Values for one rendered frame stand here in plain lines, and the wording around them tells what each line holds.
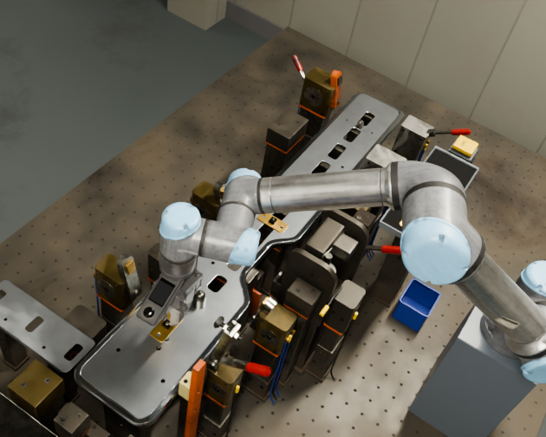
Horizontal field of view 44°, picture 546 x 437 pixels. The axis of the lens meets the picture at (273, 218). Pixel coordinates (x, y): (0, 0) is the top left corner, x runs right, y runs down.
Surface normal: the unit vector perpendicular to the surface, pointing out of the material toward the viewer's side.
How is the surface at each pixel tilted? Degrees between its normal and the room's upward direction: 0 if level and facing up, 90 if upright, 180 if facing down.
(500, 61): 90
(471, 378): 90
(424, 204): 39
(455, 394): 90
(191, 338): 0
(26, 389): 0
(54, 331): 0
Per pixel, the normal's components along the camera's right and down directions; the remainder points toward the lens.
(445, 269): -0.24, 0.65
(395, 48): -0.55, 0.58
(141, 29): 0.15, -0.65
